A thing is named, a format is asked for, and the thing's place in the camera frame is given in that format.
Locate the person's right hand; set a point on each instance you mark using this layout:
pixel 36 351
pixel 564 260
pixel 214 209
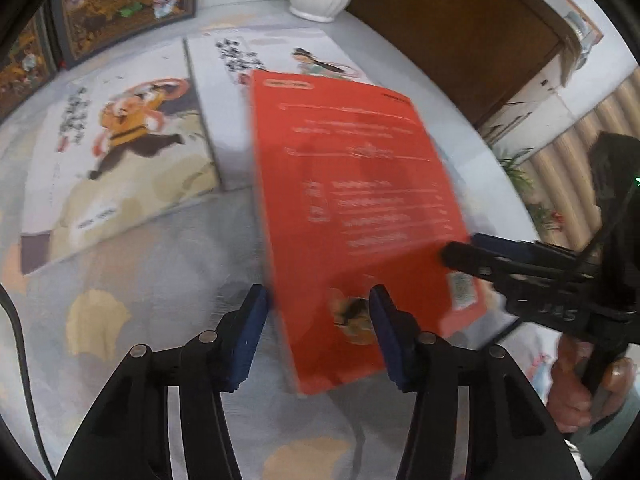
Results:
pixel 565 390

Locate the small plant with red berries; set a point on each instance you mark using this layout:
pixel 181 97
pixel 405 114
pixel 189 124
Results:
pixel 517 175

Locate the white book with orange running figure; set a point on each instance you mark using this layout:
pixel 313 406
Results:
pixel 135 150

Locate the red book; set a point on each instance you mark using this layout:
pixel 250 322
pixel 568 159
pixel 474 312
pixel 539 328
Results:
pixel 350 185

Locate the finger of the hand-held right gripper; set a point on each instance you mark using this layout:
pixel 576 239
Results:
pixel 470 259
pixel 500 246

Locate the white book with green-robed figure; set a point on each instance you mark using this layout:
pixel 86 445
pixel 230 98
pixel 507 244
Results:
pixel 225 120

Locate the ginkgo leaf print tablecloth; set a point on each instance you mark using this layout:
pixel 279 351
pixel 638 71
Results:
pixel 150 310

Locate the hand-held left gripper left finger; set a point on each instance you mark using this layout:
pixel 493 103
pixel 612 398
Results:
pixel 247 335

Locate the brown wooden cabinet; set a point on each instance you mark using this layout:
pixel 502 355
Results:
pixel 450 25

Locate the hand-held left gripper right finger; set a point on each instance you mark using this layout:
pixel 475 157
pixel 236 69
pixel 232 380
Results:
pixel 389 340

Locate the dark ornate gold-patterned book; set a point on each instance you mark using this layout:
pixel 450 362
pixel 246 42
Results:
pixel 25 65
pixel 125 5

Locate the striped rug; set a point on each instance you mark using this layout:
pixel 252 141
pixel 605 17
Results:
pixel 565 160

